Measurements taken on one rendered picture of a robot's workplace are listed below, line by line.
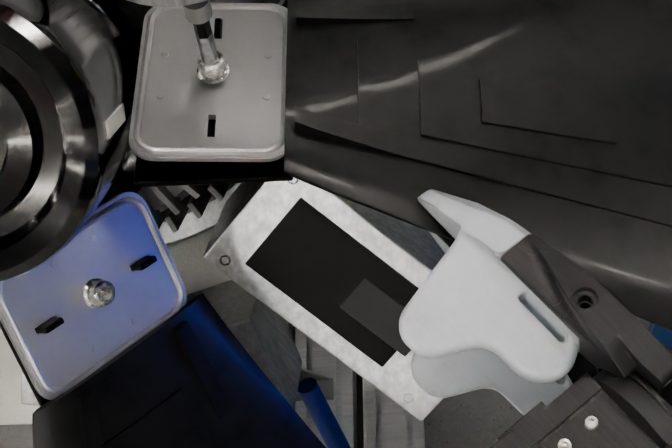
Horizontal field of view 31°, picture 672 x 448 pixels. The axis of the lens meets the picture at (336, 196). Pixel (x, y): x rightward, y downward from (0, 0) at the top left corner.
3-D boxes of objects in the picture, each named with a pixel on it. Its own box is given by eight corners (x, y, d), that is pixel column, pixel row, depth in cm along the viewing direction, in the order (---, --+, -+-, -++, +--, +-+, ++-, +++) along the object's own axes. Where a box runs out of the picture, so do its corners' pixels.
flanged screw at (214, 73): (236, 83, 52) (228, 45, 50) (232, 108, 52) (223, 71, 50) (205, 82, 53) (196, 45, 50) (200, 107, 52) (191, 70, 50)
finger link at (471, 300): (319, 237, 44) (488, 428, 40) (444, 141, 45) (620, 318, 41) (330, 270, 47) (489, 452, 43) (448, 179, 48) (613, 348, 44)
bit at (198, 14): (198, 52, 50) (175, -34, 46) (223, 50, 50) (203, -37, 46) (197, 72, 50) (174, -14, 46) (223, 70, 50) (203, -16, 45)
